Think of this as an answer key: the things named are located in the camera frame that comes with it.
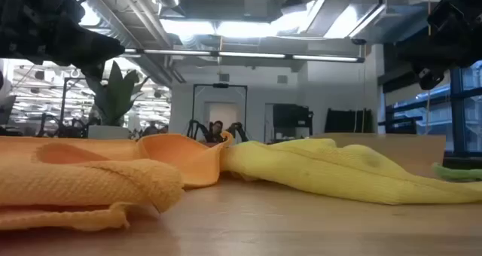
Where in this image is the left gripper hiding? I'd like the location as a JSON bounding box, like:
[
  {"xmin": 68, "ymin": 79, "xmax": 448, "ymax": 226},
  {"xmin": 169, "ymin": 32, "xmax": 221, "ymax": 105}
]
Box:
[{"xmin": 0, "ymin": 0, "xmax": 126, "ymax": 81}]

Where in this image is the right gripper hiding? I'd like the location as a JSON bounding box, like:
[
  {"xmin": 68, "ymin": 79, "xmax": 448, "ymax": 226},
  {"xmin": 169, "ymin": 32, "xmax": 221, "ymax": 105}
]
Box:
[{"xmin": 395, "ymin": 0, "xmax": 482, "ymax": 92}]

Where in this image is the orange microfiber towel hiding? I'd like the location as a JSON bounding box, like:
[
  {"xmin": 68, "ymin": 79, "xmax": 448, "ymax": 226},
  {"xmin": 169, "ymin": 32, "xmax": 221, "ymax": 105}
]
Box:
[{"xmin": 0, "ymin": 133, "xmax": 235, "ymax": 233}]

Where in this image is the yellow microfiber towel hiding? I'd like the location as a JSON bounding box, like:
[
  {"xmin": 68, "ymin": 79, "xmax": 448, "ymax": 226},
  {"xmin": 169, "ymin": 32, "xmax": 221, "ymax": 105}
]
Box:
[{"xmin": 219, "ymin": 138, "xmax": 482, "ymax": 206}]

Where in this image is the green microfiber towel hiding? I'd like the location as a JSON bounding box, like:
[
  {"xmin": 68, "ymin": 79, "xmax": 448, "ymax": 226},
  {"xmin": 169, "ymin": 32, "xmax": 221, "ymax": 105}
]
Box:
[{"xmin": 432, "ymin": 162, "xmax": 482, "ymax": 181}]

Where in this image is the potted plant in white pot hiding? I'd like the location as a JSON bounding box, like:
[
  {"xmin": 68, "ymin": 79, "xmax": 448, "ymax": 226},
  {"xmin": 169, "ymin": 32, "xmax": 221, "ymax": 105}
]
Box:
[{"xmin": 85, "ymin": 59, "xmax": 151, "ymax": 139}]

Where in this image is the black background panel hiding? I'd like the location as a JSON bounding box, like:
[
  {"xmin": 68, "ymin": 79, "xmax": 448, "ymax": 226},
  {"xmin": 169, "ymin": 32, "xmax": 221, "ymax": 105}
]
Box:
[{"xmin": 324, "ymin": 108, "xmax": 374, "ymax": 133}]

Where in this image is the dark grey background monitor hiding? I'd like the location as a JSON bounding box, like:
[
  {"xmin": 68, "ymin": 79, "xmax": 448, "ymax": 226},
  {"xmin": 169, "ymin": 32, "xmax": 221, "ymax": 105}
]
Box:
[{"xmin": 0, "ymin": 95, "xmax": 17, "ymax": 125}]

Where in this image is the black background cabinet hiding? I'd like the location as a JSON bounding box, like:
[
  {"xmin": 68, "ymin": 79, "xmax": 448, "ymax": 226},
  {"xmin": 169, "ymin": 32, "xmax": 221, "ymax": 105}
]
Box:
[{"xmin": 273, "ymin": 103, "xmax": 314, "ymax": 136}]

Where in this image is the long ceiling light strip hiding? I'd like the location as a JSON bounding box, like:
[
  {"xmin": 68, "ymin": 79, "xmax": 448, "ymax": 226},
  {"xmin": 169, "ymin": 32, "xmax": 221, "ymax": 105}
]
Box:
[{"xmin": 124, "ymin": 48, "xmax": 365, "ymax": 64}]

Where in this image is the black background stand frame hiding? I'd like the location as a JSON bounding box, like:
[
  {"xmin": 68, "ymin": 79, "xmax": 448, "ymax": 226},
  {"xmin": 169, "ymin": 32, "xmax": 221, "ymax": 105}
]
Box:
[{"xmin": 191, "ymin": 83, "xmax": 249, "ymax": 136}]

